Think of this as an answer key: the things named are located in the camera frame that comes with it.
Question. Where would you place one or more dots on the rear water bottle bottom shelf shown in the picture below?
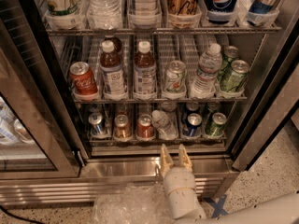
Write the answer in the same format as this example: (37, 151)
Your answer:
(168, 106)

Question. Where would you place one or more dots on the rear green can bottom shelf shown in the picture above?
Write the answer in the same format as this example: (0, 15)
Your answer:
(210, 109)

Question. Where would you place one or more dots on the blue tape cross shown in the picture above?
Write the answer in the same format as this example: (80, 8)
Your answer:
(218, 206)

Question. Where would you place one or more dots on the glass fridge door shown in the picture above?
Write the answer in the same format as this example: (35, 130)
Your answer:
(25, 131)

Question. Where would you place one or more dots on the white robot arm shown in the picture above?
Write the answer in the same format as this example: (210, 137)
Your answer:
(282, 210)

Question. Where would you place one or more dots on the pepsi can shelf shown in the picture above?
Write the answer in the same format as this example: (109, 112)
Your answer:
(192, 125)
(189, 108)

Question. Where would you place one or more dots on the orange brown can bottom shelf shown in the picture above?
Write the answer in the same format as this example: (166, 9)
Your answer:
(122, 126)

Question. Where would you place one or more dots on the red coca-cola can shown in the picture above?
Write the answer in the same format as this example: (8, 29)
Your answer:
(83, 78)

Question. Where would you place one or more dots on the front left iced tea bottle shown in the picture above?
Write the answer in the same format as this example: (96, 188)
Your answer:
(112, 69)

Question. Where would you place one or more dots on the iced tea bottle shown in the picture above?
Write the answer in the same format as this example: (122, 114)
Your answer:
(112, 69)
(144, 69)
(116, 41)

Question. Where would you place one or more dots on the rear iced tea bottle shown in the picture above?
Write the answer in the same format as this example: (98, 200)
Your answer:
(116, 41)

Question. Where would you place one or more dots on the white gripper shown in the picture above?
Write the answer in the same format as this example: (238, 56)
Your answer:
(178, 177)

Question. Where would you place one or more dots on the white 7up can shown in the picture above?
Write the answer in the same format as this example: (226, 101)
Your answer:
(174, 77)

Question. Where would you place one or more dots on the front green can middle shelf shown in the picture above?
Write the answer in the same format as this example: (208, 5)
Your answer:
(235, 76)

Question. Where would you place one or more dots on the blue silver can bottom shelf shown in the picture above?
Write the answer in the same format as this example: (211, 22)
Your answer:
(98, 124)

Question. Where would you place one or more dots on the rear green can middle shelf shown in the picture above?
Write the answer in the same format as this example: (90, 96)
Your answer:
(230, 54)

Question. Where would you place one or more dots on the red can bottom shelf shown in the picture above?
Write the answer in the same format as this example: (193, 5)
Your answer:
(144, 126)

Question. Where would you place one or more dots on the stainless steel fridge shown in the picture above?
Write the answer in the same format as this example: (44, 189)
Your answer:
(107, 166)

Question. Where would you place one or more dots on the front green can bottom shelf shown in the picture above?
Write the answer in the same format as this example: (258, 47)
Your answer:
(215, 125)

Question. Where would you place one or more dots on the clear plastic wrap bundle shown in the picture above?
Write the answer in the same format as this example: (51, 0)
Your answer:
(135, 205)

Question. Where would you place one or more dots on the middle iced tea bottle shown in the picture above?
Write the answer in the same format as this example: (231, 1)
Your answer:
(144, 69)

